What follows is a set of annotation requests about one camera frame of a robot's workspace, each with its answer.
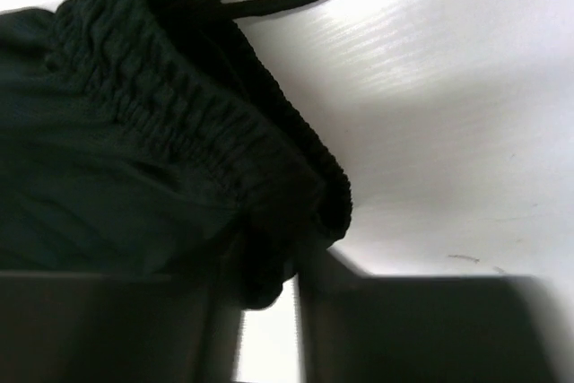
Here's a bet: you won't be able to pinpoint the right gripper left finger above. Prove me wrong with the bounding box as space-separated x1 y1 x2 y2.
1 273 241 382

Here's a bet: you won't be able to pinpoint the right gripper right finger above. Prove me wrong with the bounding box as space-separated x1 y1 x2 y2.
298 251 562 382

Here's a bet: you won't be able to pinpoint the black shorts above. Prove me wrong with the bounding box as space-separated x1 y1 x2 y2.
1 0 352 309

